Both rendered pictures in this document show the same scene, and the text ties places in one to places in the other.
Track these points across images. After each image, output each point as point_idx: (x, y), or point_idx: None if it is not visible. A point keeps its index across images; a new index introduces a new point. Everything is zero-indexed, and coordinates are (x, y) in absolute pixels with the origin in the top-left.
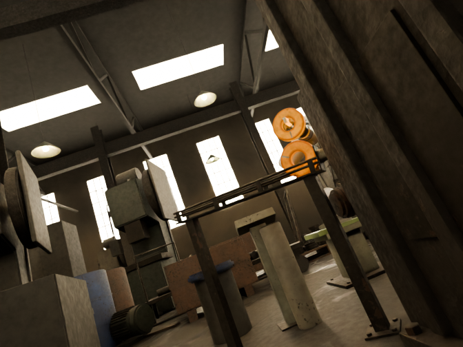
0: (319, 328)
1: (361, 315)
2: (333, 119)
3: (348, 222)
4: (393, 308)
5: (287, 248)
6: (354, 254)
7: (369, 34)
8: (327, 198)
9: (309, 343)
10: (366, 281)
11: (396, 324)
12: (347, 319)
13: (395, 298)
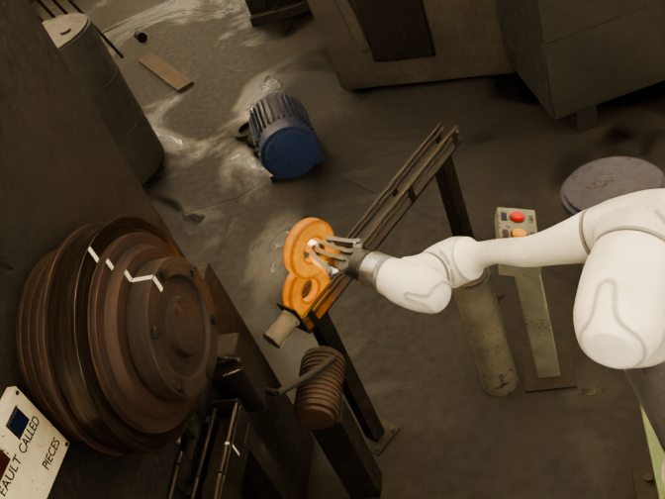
0: (466, 387)
1: (445, 436)
2: None
3: (653, 469)
4: (419, 467)
5: (462, 318)
6: (346, 391)
7: None
8: (324, 344)
9: (430, 371)
10: (350, 407)
11: (367, 446)
12: (453, 420)
13: (453, 487)
